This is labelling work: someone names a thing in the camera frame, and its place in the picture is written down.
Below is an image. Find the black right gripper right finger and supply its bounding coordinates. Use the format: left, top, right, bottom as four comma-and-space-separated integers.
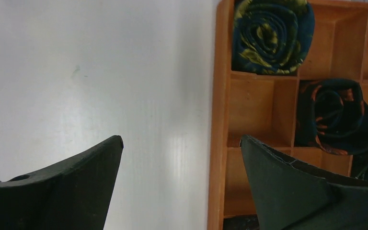
240, 135, 368, 230

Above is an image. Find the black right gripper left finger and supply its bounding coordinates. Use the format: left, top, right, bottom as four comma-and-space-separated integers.
0, 135, 124, 230

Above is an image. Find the rolled dark tie bottom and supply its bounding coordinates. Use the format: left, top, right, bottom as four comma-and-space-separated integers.
223, 215, 260, 230

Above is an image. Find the rolled dark tie middle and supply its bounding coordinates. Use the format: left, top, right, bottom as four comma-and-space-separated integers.
295, 78, 368, 155

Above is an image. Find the rolled dark tie top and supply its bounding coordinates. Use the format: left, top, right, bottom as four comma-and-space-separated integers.
231, 0, 315, 75

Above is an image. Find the orange compartment tray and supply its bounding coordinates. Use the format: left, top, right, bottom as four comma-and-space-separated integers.
207, 0, 368, 230

